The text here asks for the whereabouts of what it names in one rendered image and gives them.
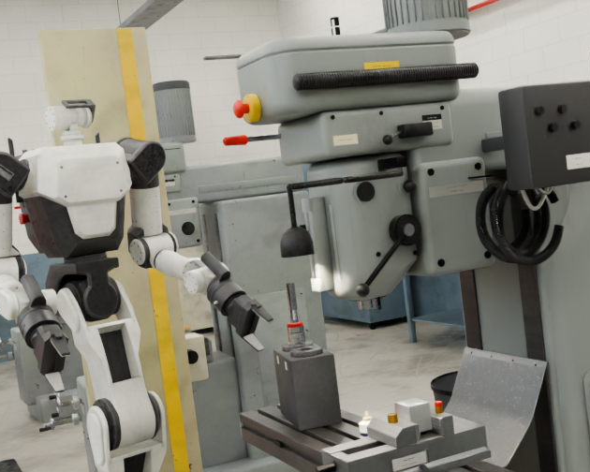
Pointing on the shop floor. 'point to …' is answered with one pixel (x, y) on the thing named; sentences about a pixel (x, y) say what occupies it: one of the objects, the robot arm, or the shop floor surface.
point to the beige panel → (118, 127)
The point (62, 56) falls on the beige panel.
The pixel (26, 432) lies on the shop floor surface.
